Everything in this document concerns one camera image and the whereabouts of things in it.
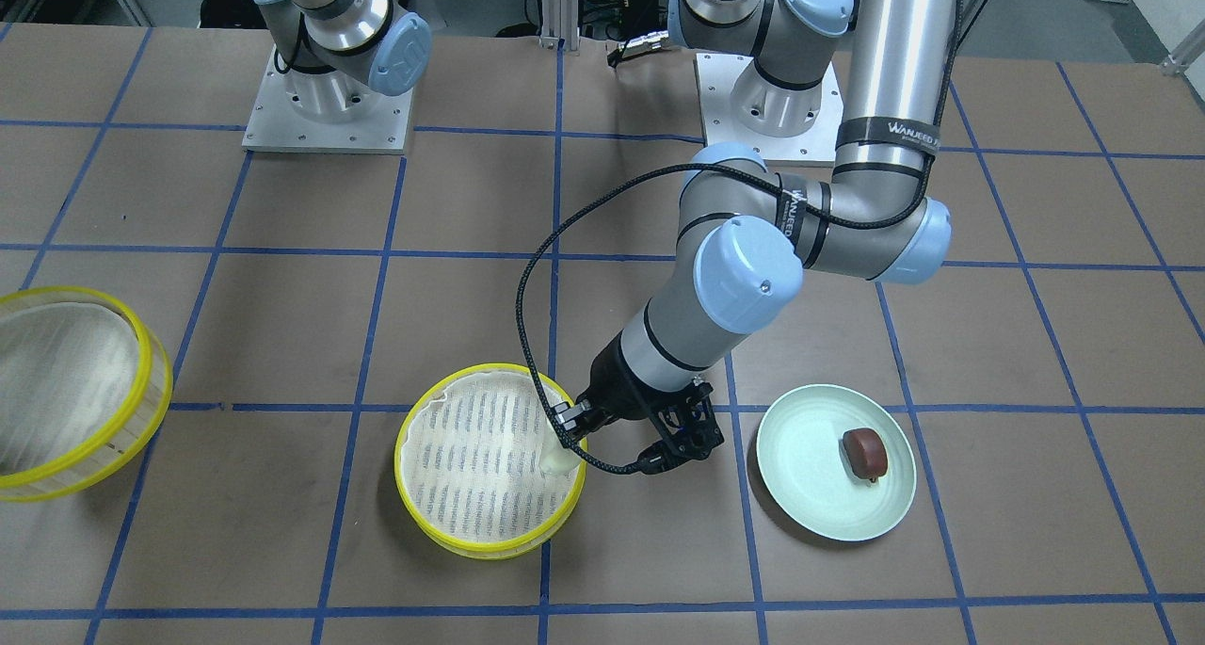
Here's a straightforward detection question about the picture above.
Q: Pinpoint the light green round plate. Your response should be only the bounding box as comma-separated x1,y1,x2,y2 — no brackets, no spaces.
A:
756,385,918,543

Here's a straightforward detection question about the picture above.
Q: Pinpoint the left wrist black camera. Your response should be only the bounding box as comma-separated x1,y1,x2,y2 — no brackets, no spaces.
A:
636,379,725,475

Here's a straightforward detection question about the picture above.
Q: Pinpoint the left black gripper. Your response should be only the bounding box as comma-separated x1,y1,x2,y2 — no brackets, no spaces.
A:
554,335,703,442

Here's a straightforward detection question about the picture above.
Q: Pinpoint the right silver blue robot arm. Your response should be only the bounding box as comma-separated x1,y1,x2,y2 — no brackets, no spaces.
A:
253,0,433,124

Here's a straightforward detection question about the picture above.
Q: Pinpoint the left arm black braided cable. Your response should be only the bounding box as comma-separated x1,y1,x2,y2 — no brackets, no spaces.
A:
515,0,971,476

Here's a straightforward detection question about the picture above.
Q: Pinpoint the brown chocolate bun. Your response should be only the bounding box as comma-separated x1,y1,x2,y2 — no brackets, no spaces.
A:
841,427,890,483

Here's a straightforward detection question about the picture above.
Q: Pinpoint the yellow steamer basket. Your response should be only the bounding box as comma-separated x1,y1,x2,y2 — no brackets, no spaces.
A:
394,363,586,559
1,285,175,502

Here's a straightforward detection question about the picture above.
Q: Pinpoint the white steamed bun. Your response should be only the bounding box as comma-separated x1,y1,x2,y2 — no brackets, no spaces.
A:
537,434,580,477

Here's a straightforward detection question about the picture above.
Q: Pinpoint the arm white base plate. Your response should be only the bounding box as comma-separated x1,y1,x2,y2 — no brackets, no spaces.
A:
242,48,416,156
696,52,844,166

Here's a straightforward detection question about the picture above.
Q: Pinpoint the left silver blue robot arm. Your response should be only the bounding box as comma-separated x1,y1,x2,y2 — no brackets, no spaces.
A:
546,0,962,455

